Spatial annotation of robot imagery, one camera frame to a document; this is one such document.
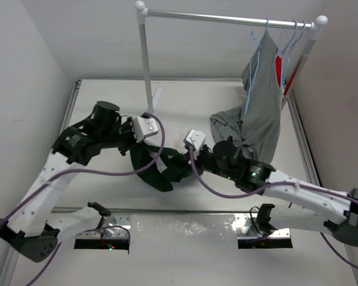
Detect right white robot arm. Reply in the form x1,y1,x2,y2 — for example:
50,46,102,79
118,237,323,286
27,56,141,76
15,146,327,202
186,139,358,247

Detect red garment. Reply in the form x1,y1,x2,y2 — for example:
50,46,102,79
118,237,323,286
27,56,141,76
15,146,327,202
276,55,283,89

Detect blue hanger with red garment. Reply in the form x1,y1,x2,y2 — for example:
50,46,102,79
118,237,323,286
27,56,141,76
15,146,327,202
277,20,298,90

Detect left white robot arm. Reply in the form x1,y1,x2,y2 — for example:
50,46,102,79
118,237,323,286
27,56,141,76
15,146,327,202
0,101,137,262

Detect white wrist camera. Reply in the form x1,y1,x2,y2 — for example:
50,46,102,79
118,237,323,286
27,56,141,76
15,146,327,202
184,129,206,151
132,117,159,143

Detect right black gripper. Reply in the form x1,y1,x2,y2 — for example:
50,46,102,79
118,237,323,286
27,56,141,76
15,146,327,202
180,143,236,181

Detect blue empty wire hanger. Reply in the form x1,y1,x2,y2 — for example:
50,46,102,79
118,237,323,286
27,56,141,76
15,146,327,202
288,22,306,61

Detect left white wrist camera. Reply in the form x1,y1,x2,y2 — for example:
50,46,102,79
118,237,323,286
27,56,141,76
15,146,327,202
132,117,159,143

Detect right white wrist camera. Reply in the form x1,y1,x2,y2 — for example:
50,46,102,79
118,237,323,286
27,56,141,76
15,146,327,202
184,129,206,151

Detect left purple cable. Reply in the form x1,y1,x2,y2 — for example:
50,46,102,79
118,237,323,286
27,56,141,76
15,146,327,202
0,111,167,286

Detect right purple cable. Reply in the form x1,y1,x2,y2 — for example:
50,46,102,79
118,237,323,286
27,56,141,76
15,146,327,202
188,145,358,273

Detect white metal clothes rack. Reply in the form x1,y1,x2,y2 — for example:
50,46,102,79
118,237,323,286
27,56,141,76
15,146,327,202
134,1,328,113

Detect grey t shirt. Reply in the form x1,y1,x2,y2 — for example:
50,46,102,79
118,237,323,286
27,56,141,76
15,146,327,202
210,32,283,164

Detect purple cable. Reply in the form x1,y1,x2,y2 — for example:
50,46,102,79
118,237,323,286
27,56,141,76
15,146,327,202
0,111,167,286
188,145,358,273

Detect light blue wire hanger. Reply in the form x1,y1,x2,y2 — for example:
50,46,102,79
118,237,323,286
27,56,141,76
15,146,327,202
243,18,270,116

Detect white and green t shirt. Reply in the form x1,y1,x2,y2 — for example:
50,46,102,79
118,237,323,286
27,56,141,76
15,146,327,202
129,130,193,192

